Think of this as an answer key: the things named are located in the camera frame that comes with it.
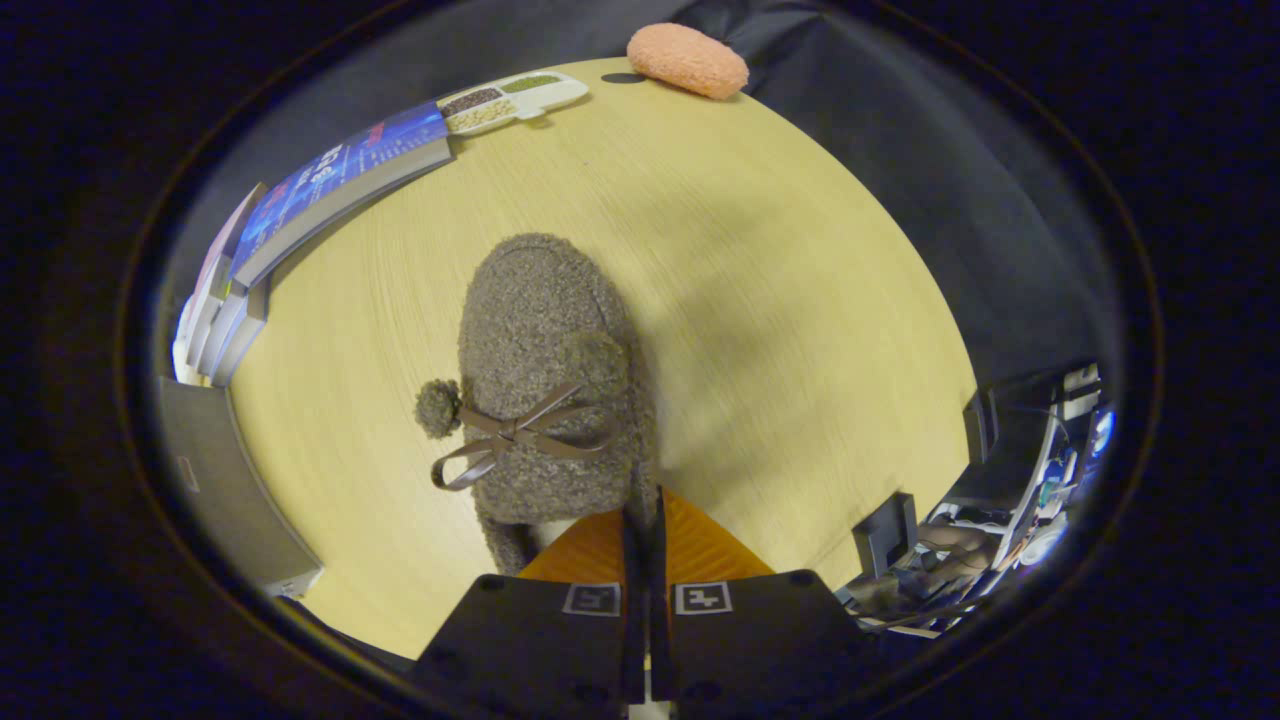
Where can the pink covered book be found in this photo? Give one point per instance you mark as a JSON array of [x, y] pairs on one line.
[[218, 265]]

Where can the orange fuzzy plush pad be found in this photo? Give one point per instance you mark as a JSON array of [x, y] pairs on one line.
[[688, 60]]

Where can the dark monitor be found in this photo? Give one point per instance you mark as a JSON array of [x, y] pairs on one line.
[[1010, 440]]

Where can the brown fuzzy shoe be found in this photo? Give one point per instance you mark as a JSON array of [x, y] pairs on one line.
[[540, 330]]

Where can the grey storage box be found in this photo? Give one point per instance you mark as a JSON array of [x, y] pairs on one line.
[[225, 480]]

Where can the blue book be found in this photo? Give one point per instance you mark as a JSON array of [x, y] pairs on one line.
[[330, 180]]

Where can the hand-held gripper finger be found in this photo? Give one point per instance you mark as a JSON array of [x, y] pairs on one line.
[[658, 545], [633, 560]]

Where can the white tray of grains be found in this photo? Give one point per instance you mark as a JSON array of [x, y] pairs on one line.
[[510, 100]]

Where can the black backdrop cloth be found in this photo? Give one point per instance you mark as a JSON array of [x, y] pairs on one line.
[[900, 150]]

